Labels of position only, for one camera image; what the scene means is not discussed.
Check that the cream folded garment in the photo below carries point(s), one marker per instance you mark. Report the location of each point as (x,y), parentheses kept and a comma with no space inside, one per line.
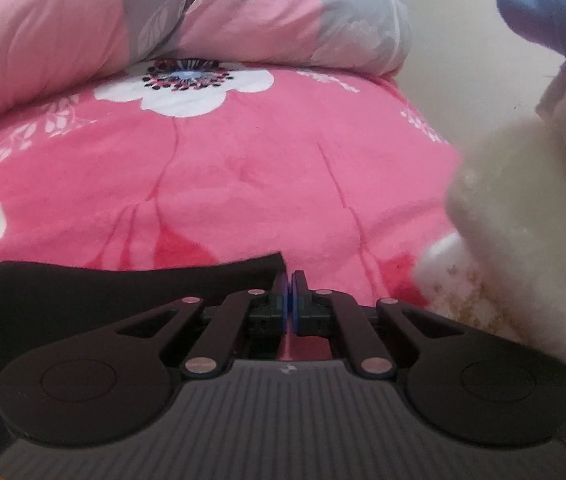
(523,195)

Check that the black shirt with white print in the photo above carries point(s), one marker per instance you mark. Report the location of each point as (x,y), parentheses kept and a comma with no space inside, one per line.
(63,285)

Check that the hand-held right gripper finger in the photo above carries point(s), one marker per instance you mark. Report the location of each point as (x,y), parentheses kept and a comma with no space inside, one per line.
(283,310)
(291,307)

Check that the pink floral bed blanket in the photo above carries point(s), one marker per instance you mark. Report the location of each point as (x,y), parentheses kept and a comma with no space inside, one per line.
(263,170)

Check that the pink grey floral quilt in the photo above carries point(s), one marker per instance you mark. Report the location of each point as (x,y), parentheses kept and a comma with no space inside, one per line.
(63,35)

